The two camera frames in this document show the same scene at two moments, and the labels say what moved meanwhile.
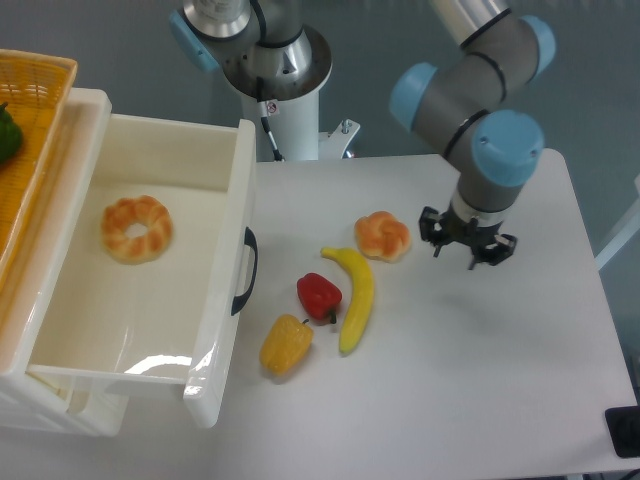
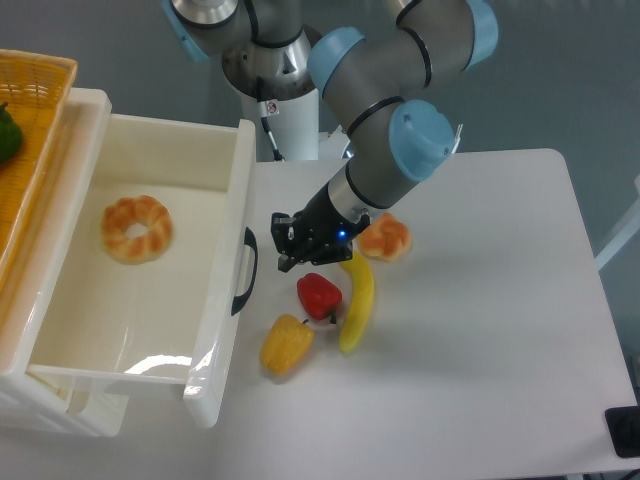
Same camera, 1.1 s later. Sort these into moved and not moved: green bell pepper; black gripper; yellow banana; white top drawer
Moved: black gripper
Not moved: green bell pepper; white top drawer; yellow banana
